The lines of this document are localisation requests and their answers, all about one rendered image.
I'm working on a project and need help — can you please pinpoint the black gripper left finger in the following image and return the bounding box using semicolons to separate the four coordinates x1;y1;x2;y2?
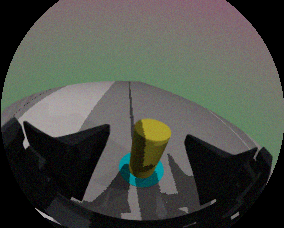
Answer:
24;121;110;201

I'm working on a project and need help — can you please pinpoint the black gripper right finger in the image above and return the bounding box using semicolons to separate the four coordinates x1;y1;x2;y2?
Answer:
184;134;258;205

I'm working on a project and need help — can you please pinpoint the cyan circle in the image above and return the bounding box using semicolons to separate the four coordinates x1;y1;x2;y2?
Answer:
118;153;164;187

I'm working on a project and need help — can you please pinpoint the yellow cylinder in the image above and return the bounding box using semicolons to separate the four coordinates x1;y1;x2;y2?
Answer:
128;119;171;179

